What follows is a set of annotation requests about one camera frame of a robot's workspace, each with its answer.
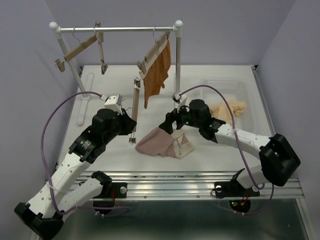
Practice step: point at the cream beige underwear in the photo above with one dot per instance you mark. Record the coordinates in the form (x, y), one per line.
(221, 111)

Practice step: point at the aluminium mounting rail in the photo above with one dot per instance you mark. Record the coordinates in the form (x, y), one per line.
(185, 185)

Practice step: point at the beige hanger with brown underwear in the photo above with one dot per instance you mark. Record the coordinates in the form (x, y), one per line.
(152, 55)

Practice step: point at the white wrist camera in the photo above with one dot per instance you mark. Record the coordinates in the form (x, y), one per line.
(113, 102)
(179, 100)

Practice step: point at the white clothes rack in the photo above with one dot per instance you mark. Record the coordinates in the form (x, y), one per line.
(85, 87)

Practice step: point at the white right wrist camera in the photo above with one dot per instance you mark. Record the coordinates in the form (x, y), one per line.
(179, 100)

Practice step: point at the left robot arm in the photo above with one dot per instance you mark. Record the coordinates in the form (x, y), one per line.
(45, 213)

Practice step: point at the beige hanger with pink underwear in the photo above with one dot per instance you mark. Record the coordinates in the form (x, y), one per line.
(135, 108)

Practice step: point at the clear plastic basket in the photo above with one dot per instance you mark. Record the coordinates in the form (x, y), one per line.
(230, 88)

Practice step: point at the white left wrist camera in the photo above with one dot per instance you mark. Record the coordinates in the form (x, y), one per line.
(113, 102)

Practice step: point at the beige clip hanger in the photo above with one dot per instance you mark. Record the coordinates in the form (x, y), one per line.
(100, 40)
(69, 55)

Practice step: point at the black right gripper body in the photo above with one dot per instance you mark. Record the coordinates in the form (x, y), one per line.
(182, 115)

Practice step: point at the empty beige clip hanger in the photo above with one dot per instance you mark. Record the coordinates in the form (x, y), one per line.
(69, 55)

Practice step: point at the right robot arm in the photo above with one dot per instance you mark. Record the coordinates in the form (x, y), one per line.
(277, 159)

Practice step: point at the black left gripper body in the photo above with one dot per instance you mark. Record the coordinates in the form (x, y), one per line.
(122, 126)

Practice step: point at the pink underwear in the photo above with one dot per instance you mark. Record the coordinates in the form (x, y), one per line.
(160, 143)

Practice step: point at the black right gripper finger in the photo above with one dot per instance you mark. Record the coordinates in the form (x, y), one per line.
(180, 122)
(167, 125)

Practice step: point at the brown underwear on rack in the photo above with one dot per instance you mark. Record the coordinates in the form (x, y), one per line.
(157, 74)

